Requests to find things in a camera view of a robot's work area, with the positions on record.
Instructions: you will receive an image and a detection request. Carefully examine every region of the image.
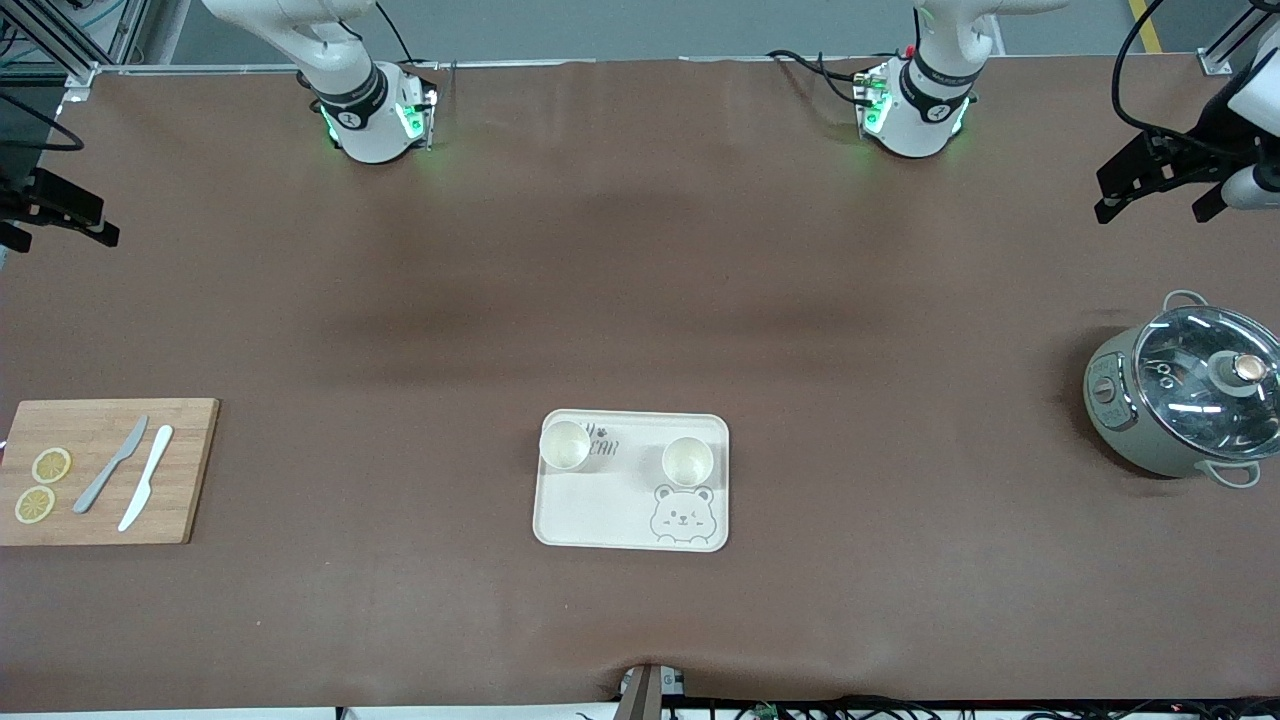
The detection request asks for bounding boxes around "cream bear print tray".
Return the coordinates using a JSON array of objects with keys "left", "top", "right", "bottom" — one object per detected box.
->
[{"left": 532, "top": 409, "right": 731, "bottom": 553}]

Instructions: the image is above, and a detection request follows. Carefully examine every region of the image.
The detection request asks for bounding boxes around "black left base cable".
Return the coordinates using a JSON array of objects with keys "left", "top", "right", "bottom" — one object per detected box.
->
[{"left": 767, "top": 48, "right": 891, "bottom": 106}]

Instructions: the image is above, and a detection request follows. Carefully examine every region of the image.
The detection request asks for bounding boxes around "green electric cooking pot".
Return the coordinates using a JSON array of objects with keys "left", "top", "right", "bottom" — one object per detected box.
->
[{"left": 1083, "top": 290, "right": 1280, "bottom": 489}]

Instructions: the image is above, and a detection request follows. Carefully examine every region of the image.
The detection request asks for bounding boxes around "white plastic cup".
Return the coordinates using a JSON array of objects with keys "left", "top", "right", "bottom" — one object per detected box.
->
[
  {"left": 661, "top": 436, "right": 715, "bottom": 488},
  {"left": 539, "top": 420, "right": 591, "bottom": 472}
]

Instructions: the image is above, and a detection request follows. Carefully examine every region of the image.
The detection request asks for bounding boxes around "black right base cable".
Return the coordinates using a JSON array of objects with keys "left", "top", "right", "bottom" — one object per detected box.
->
[{"left": 375, "top": 0, "right": 441, "bottom": 71}]

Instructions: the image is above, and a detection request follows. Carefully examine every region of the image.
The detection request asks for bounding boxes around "wooden cutting board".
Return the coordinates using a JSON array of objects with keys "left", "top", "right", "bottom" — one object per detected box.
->
[{"left": 0, "top": 398, "right": 221, "bottom": 547}]

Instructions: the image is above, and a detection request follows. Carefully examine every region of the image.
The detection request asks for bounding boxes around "grey plastic knife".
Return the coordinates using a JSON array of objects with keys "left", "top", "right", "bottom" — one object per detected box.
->
[{"left": 72, "top": 415, "right": 150, "bottom": 515}]

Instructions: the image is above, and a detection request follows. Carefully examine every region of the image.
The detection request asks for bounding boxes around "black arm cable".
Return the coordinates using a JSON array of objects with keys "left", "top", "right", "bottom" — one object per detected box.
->
[
  {"left": 0, "top": 94, "right": 84, "bottom": 153},
  {"left": 1112, "top": 0, "right": 1251, "bottom": 137}
]

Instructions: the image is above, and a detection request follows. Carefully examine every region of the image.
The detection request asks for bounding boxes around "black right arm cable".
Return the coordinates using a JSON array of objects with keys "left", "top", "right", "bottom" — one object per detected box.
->
[{"left": 0, "top": 94, "right": 84, "bottom": 153}]

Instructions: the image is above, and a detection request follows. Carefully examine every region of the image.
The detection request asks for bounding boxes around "white plastic knife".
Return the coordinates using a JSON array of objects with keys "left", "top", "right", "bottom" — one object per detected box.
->
[{"left": 117, "top": 425, "right": 175, "bottom": 533}]

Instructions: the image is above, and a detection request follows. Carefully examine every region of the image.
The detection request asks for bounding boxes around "black base cable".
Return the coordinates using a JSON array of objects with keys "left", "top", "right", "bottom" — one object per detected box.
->
[
  {"left": 375, "top": 0, "right": 441, "bottom": 71},
  {"left": 767, "top": 48, "right": 891, "bottom": 106}
]

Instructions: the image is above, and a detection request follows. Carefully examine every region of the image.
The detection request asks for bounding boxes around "aluminium frame profile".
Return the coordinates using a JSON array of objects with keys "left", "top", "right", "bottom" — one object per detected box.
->
[
  {"left": 0, "top": 0, "right": 151, "bottom": 91},
  {"left": 1200, "top": 0, "right": 1280, "bottom": 77}
]

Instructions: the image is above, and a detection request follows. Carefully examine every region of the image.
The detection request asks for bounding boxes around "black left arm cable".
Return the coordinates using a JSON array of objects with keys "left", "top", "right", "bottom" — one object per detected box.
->
[{"left": 1112, "top": 0, "right": 1251, "bottom": 137}]

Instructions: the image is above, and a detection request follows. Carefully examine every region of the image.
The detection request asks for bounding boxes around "glass pot lid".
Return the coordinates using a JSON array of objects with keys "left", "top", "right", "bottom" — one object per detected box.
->
[{"left": 1135, "top": 305, "right": 1280, "bottom": 461}]

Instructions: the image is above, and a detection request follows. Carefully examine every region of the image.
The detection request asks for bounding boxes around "brown table mat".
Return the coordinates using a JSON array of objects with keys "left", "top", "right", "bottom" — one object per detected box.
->
[{"left": 0, "top": 55, "right": 1280, "bottom": 713}]

